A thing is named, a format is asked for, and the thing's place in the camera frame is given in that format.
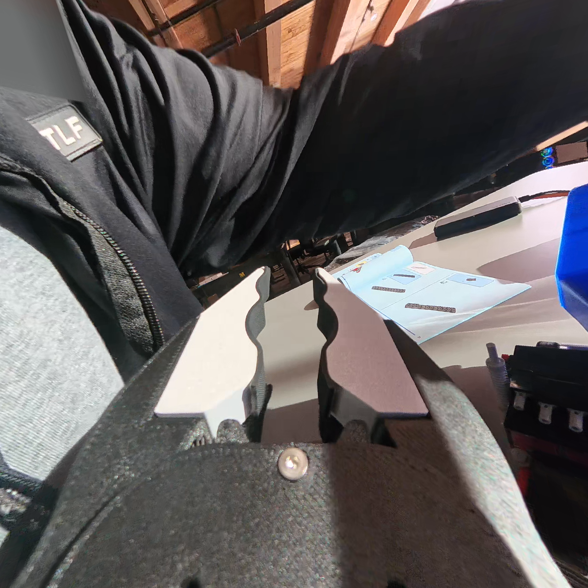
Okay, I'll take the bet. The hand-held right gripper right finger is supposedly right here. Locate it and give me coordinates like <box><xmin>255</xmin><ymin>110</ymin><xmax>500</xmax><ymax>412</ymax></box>
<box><xmin>312</xmin><ymin>267</ymin><xmax>431</xmax><ymax>443</ymax></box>

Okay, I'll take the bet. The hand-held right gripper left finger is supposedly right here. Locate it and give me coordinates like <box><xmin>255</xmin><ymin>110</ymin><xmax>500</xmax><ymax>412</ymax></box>
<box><xmin>155</xmin><ymin>266</ymin><xmax>273</xmax><ymax>438</ymax></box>

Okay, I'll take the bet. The blue plastic bin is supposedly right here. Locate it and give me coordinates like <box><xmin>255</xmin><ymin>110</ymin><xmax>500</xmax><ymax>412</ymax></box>
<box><xmin>554</xmin><ymin>184</ymin><xmax>588</xmax><ymax>332</ymax></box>

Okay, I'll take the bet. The person's left forearm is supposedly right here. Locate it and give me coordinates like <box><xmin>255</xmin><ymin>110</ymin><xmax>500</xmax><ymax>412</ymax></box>
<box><xmin>184</xmin><ymin>0</ymin><xmax>588</xmax><ymax>276</ymax></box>

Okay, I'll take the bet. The grey desk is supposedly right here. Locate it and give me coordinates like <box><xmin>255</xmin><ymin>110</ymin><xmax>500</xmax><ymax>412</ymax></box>
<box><xmin>257</xmin><ymin>161</ymin><xmax>588</xmax><ymax>442</ymax></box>

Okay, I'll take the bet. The light blue instruction booklet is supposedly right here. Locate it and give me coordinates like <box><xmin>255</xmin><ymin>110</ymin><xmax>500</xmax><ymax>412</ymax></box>
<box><xmin>331</xmin><ymin>245</ymin><xmax>532</xmax><ymax>344</ymax></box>

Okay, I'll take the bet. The black red toy brick truck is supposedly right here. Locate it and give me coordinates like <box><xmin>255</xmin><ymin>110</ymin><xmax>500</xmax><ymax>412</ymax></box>
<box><xmin>486</xmin><ymin>341</ymin><xmax>588</xmax><ymax>566</ymax></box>

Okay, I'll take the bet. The flat black power bank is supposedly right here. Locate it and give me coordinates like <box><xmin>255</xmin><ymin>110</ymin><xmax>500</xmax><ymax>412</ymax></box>
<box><xmin>434</xmin><ymin>196</ymin><xmax>523</xmax><ymax>239</ymax></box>

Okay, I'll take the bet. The person's black jacket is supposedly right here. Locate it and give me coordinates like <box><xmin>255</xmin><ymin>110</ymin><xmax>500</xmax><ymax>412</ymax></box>
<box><xmin>0</xmin><ymin>0</ymin><xmax>295</xmax><ymax>368</ymax></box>

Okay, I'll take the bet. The black ceiling pipe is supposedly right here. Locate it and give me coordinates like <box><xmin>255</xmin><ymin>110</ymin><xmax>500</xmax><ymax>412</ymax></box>
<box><xmin>202</xmin><ymin>0</ymin><xmax>318</xmax><ymax>58</ymax></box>

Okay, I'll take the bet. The red cable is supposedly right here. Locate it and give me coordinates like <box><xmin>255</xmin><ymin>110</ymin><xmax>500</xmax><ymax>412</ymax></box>
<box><xmin>518</xmin><ymin>189</ymin><xmax>575</xmax><ymax>204</ymax></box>

